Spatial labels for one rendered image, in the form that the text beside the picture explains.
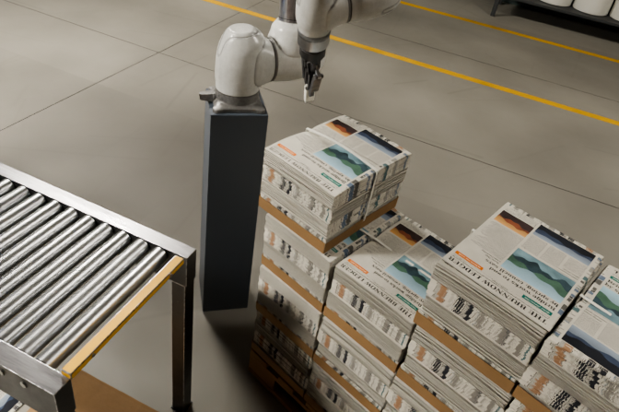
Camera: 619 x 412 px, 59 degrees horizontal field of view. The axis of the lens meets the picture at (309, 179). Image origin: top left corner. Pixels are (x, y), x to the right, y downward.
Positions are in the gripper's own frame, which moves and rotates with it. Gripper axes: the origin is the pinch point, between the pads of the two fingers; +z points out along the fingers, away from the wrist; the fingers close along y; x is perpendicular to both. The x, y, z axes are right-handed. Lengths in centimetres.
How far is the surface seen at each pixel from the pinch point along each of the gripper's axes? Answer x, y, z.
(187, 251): 48, -30, 20
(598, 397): -25, -106, -8
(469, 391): -10, -93, 19
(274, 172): 17.8, -18.5, 9.9
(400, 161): -20.5, -26.8, 10.3
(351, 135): -10.7, -11.5, 11.5
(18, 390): 93, -58, 8
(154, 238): 57, -22, 21
